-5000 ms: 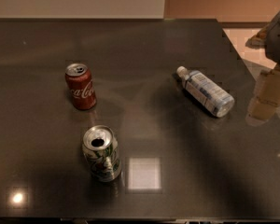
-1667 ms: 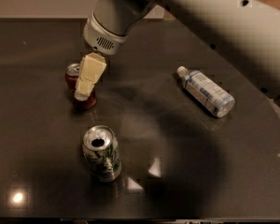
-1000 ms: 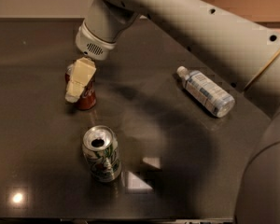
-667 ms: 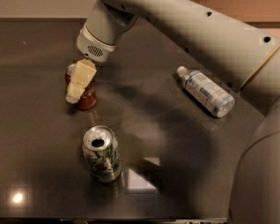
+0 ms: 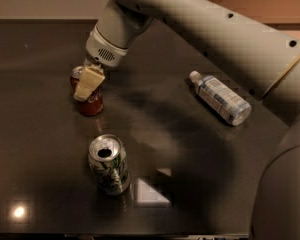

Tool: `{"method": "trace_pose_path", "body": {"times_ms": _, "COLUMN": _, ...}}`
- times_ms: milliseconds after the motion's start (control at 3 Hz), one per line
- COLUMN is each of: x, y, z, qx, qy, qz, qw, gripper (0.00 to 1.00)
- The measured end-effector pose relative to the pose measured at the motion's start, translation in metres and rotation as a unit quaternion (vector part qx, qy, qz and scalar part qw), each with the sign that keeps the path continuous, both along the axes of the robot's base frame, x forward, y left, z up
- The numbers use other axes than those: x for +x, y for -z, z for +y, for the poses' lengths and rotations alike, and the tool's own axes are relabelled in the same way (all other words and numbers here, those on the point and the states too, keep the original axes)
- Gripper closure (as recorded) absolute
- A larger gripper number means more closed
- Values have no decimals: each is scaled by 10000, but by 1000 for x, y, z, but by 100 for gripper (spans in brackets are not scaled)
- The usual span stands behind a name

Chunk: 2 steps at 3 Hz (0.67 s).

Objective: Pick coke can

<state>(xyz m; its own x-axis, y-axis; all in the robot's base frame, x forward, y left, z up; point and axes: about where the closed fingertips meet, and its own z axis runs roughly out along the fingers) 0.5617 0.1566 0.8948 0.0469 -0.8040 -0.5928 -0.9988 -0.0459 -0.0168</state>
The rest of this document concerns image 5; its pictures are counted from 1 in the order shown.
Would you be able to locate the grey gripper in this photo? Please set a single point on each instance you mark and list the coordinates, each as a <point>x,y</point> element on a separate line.
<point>102,51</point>

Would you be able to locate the red coke can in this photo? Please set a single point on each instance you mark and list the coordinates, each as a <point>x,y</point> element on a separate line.
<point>94,104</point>

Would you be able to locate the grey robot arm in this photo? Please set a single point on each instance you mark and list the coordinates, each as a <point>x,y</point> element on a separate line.
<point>262,60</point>

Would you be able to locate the green white soda can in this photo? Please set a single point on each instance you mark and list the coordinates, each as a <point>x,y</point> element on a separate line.
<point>108,162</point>

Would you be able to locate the clear plastic water bottle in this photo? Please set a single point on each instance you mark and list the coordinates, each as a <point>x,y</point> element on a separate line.
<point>228,104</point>

